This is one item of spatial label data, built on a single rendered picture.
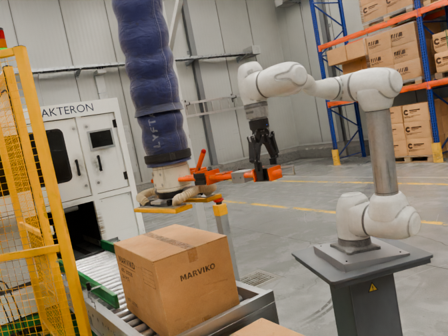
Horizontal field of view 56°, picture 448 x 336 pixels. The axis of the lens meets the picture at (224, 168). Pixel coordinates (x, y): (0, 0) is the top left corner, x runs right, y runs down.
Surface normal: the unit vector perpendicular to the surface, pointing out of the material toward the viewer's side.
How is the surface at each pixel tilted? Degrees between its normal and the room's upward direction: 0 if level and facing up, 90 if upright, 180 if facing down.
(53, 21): 90
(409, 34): 92
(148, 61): 75
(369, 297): 90
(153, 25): 80
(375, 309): 90
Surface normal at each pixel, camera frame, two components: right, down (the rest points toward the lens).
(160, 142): -0.07, -0.07
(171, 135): 0.29, -0.24
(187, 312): 0.53, -0.02
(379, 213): -0.78, 0.18
